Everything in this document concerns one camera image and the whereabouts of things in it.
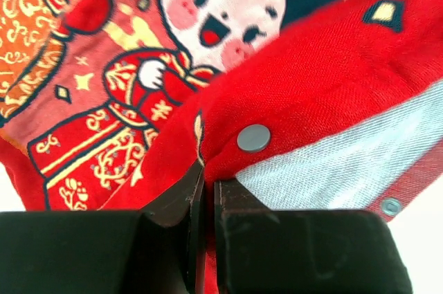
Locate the red cartoon print pillowcase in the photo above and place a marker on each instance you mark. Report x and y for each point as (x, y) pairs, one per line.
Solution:
(309, 104)

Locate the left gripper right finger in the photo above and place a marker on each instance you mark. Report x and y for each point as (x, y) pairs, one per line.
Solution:
(302, 251)

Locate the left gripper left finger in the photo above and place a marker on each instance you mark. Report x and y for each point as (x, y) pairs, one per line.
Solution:
(157, 249)

